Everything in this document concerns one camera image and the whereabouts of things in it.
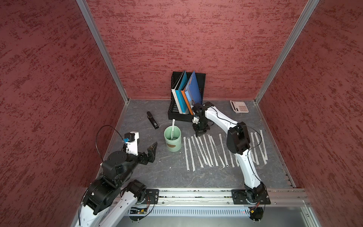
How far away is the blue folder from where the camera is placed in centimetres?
90

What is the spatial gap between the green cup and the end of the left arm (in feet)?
0.82

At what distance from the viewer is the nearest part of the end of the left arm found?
1.79 feet
